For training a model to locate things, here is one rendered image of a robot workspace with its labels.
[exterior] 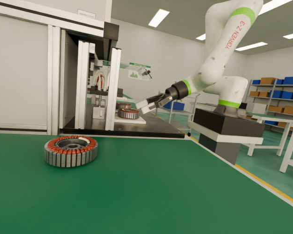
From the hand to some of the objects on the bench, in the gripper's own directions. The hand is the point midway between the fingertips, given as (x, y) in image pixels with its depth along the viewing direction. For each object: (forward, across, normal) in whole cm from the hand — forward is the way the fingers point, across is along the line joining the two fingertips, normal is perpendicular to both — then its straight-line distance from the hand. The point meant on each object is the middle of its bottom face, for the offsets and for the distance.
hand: (140, 107), depth 75 cm
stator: (+26, -36, +5) cm, 45 cm away
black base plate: (+11, +12, -4) cm, 17 cm away
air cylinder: (+21, 0, +5) cm, 22 cm away
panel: (+30, +12, +10) cm, 34 cm away
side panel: (+44, -20, +16) cm, 51 cm away
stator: (+8, 0, -2) cm, 8 cm away
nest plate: (+8, 0, -3) cm, 9 cm away
